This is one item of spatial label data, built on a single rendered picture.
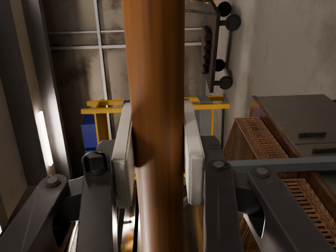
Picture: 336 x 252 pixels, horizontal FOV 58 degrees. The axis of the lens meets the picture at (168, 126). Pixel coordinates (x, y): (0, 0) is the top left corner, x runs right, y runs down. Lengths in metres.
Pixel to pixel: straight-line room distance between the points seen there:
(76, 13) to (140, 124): 7.17
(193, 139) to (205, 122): 5.05
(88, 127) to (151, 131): 5.11
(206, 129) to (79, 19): 3.82
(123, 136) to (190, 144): 0.04
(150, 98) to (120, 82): 7.27
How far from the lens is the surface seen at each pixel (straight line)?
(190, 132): 0.16
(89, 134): 5.32
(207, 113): 5.16
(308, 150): 1.54
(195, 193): 0.15
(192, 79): 7.42
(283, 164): 1.30
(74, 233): 1.86
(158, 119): 0.16
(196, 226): 1.81
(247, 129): 1.75
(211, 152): 0.16
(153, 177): 0.18
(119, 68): 7.34
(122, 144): 0.15
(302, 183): 1.40
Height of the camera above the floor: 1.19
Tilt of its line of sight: 2 degrees down
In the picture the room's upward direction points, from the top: 92 degrees counter-clockwise
